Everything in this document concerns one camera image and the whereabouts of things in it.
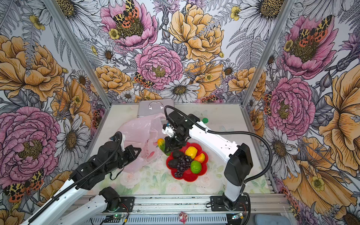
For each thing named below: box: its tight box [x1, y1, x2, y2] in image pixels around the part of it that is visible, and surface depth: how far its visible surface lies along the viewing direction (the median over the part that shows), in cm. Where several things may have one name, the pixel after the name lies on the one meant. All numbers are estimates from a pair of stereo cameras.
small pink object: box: [179, 211, 188, 225], surface depth 69 cm
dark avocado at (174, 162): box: [167, 158, 180, 169], surface depth 85 cm
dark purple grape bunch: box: [174, 155, 192, 178], surface depth 83 cm
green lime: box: [190, 160, 202, 174], surface depth 83 cm
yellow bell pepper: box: [184, 146, 198, 160], surface depth 89 cm
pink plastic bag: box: [118, 113, 170, 174], surface depth 89 cm
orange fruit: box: [194, 152, 206, 164], surface depth 88 cm
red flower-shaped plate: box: [165, 142, 191, 180], surface depth 84 cm
